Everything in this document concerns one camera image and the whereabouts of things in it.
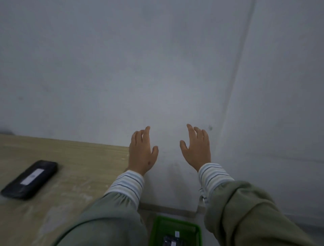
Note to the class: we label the black packet with white label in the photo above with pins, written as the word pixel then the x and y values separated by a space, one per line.
pixel 172 240

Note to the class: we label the person's left middle finger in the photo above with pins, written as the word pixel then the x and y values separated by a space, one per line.
pixel 139 138

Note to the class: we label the person's right hand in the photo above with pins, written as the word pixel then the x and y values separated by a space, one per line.
pixel 198 154

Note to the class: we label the person's left hand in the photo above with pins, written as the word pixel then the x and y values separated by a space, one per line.
pixel 140 157

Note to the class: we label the person's left forearm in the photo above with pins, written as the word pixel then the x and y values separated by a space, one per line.
pixel 106 210

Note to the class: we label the person's left thumb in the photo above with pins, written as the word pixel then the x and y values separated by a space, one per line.
pixel 155 153

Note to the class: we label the green plastic basket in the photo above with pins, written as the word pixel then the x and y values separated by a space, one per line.
pixel 177 232

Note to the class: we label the person's right middle finger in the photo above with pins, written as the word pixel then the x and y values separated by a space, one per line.
pixel 199 134

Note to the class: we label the person's right forearm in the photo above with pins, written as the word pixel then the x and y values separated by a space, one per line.
pixel 243 210

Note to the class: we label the person's right thumb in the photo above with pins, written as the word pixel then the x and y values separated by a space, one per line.
pixel 184 147

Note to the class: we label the black device with white label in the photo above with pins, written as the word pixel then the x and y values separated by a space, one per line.
pixel 29 179

